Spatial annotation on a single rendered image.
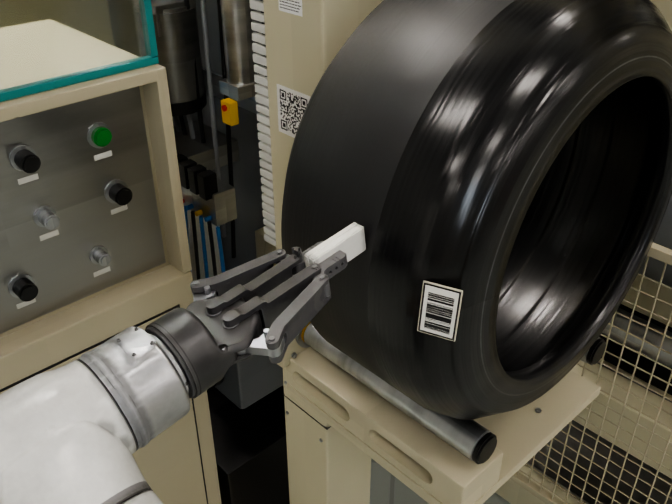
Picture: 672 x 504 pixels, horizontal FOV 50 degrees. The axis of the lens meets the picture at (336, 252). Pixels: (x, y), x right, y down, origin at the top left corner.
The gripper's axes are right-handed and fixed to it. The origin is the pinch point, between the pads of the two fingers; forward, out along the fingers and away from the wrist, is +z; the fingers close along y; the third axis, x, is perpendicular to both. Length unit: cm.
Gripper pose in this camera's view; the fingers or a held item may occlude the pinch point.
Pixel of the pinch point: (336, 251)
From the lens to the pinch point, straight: 71.5
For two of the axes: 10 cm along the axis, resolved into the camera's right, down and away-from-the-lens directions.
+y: -6.9, -3.9, 6.2
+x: 1.0, 7.9, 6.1
